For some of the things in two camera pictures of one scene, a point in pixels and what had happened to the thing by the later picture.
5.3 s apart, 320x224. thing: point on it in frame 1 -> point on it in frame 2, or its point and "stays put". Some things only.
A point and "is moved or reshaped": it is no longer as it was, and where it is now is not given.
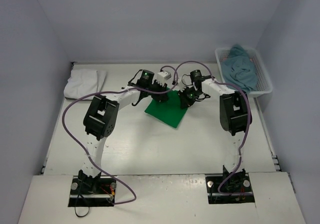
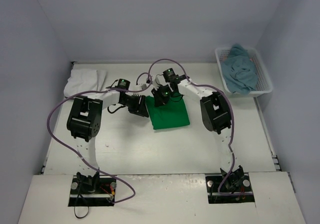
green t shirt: (169, 110) is moved or reshaped
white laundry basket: (264, 84) stays put
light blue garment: (239, 69) stays put
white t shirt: (81, 83) stays put
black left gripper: (160, 93) -> (139, 105)
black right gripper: (186, 99) -> (159, 98)
